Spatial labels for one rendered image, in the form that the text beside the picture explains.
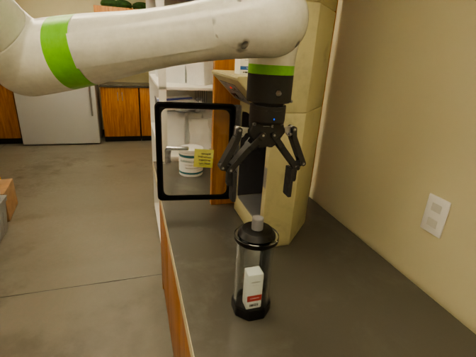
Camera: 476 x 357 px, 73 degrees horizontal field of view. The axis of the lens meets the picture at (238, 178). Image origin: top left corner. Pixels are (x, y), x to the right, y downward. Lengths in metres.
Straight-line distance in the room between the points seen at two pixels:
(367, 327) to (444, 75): 0.71
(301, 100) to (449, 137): 0.42
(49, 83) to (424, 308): 1.04
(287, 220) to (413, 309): 0.44
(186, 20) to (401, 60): 0.83
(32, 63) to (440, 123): 0.98
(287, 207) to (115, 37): 0.77
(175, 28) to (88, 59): 0.15
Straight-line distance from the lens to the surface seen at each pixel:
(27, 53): 0.63
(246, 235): 0.76
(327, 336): 0.90
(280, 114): 0.66
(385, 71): 1.25
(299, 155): 0.73
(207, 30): 0.51
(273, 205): 1.08
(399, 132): 1.18
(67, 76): 0.61
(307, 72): 1.00
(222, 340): 0.84
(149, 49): 0.54
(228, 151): 0.67
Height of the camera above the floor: 1.57
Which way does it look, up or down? 21 degrees down
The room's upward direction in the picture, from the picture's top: 3 degrees clockwise
